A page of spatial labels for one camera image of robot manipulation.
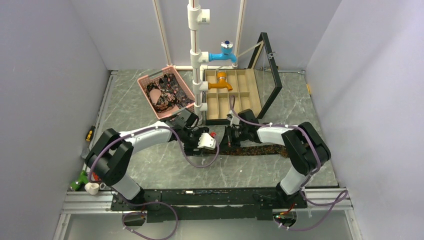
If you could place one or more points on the green toy tool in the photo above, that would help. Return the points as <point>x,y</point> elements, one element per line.
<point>80,181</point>

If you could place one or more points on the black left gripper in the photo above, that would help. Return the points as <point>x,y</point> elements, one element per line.
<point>189,150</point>

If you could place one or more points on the blue plastic faucet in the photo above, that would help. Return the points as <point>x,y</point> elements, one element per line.
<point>226,53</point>

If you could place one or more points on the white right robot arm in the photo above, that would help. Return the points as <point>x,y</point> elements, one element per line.
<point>304,147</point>

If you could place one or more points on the floral ties in basket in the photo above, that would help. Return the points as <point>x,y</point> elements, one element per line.
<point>167,93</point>

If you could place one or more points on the orange plastic faucet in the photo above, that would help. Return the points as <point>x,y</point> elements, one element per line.
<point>221,77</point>

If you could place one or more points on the red handled wrench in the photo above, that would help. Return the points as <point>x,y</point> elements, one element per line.
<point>101,185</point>

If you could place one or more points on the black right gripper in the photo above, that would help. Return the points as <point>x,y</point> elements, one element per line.
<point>228,140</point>

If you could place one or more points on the yellow black screwdriver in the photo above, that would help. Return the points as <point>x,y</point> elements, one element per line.
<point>90,134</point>

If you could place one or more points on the pink plastic basket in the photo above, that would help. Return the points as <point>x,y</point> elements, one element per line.
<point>145,80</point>

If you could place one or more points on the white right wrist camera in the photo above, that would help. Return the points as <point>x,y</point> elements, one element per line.
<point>233,120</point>

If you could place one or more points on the white pvc pipe stand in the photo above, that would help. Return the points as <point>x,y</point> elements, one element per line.
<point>194,17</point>

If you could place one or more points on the white pipe fitting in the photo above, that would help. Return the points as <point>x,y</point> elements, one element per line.
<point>92,188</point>

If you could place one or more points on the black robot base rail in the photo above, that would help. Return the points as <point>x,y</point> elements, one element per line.
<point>260,203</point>

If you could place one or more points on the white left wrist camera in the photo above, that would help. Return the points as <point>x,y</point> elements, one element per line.
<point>206,141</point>

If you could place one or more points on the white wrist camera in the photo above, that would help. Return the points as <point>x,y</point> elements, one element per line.
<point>233,120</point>
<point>206,141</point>

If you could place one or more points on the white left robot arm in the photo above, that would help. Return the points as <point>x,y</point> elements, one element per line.
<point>110,156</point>

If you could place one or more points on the black orange key-pattern tie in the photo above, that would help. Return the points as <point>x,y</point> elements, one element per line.
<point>255,150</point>

